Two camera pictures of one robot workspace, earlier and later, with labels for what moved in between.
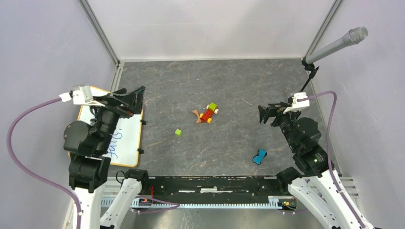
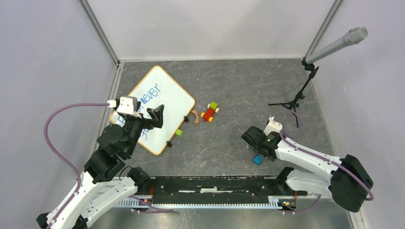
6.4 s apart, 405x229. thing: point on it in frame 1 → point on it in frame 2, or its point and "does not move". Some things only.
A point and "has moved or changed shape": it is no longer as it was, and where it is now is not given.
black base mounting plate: [211, 189] does not move
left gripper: [133, 100] → [157, 113]
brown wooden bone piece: [198, 119] does not move
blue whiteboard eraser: [258, 159] does not move
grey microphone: [355, 36] does not move
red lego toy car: [207, 116] does not move
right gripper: [277, 110] → [271, 158]
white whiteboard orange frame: [124, 149] has moved or changed shape
